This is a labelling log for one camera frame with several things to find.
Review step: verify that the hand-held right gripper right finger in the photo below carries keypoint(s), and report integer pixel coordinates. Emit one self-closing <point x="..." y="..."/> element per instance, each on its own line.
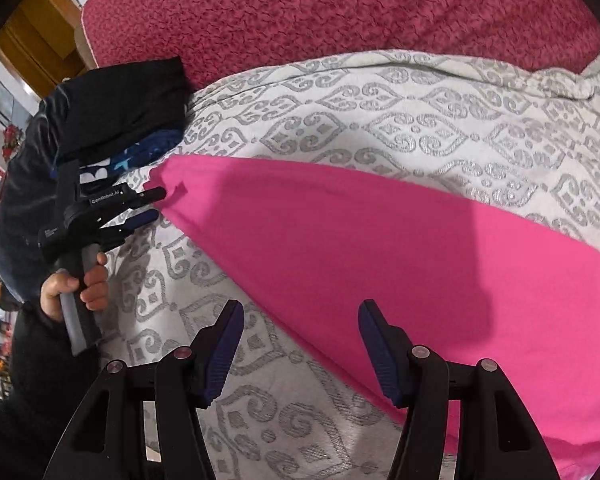
<point x="380" y="355"/>

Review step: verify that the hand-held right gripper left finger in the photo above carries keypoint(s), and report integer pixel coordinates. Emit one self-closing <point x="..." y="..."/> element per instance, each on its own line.
<point x="220" y="355"/>

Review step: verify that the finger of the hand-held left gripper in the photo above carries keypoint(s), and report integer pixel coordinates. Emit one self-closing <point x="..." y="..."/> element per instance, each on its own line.
<point x="140" y="220"/>
<point x="147" y="194"/>

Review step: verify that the pink pants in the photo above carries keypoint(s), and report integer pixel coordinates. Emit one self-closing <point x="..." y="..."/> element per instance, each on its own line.
<point x="380" y="280"/>

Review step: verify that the person's left forearm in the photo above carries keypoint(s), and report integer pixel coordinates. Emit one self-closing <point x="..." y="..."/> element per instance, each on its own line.
<point x="35" y="385"/>

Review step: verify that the person's left hand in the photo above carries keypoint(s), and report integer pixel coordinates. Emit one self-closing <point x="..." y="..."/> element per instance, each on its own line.
<point x="95" y="285"/>

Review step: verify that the blue white printed cloth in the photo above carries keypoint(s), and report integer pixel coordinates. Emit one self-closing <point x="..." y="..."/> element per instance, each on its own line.
<point x="130" y="157"/>

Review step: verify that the wooden cabinet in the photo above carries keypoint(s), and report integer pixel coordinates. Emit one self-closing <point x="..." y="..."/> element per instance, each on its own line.
<point x="35" y="35"/>

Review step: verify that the white grey patterned blanket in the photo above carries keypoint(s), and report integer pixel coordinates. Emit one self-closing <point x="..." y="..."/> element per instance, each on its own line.
<point x="380" y="110"/>

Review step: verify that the red patterned mattress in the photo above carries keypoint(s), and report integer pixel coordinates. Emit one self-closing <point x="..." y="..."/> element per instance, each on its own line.
<point x="330" y="10"/>

